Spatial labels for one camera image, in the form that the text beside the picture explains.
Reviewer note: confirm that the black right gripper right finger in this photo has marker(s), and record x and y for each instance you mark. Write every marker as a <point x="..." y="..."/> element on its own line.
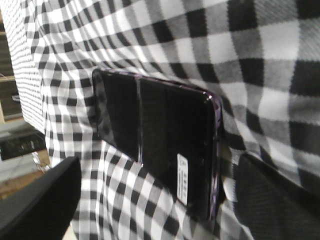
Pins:
<point x="272" y="207"/>

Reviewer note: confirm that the black white checkered bedsheet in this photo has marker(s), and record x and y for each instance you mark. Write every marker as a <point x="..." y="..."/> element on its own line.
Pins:
<point x="261" y="56"/>

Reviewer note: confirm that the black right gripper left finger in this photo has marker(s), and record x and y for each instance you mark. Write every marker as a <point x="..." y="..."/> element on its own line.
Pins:
<point x="43" y="209"/>

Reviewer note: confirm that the black smartphone pink edge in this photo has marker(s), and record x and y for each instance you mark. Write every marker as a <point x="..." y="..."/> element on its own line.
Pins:
<point x="170" y="128"/>

